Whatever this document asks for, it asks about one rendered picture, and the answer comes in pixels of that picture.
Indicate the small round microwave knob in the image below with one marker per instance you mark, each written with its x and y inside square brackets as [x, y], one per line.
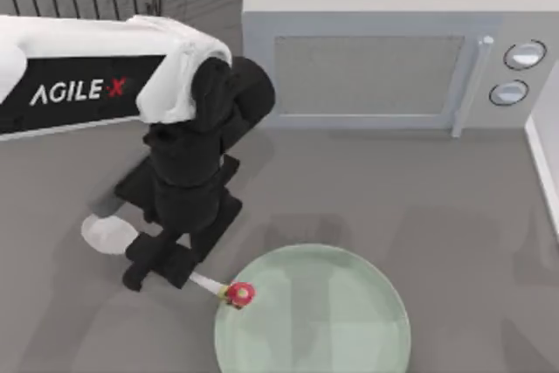
[509, 92]

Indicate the white stick with red head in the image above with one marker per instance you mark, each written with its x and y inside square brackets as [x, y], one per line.
[239, 293]

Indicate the large round microwave knob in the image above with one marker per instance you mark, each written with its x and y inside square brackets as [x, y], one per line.
[525, 54]

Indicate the pale grey rounded box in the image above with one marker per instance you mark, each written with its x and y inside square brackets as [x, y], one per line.
[107, 233]

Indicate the pale green round plate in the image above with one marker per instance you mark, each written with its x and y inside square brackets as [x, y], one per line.
[314, 316]

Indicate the grey microwave door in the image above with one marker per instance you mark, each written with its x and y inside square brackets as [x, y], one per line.
[367, 76]

